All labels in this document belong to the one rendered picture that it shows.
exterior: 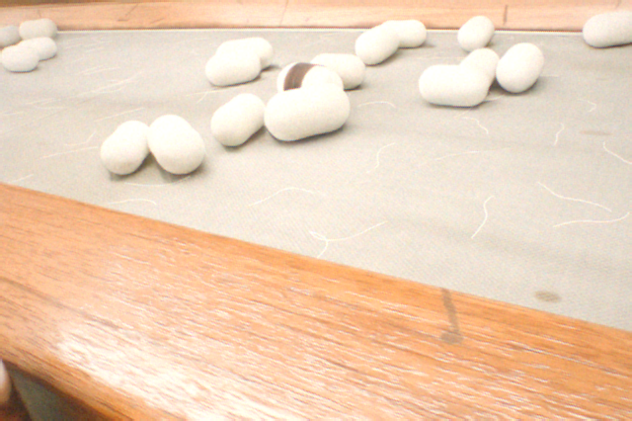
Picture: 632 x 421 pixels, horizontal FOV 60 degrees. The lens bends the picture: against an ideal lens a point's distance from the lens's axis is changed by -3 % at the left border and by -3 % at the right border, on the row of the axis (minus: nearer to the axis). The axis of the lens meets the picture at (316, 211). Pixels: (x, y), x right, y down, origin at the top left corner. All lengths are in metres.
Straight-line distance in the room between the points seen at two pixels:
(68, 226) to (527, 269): 0.12
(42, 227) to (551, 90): 0.23
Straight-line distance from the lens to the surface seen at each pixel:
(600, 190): 0.21
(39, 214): 0.18
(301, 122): 0.24
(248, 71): 0.34
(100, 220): 0.16
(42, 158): 0.30
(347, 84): 0.30
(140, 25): 0.60
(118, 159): 0.24
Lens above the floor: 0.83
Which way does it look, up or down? 29 degrees down
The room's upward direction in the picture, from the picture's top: 8 degrees counter-clockwise
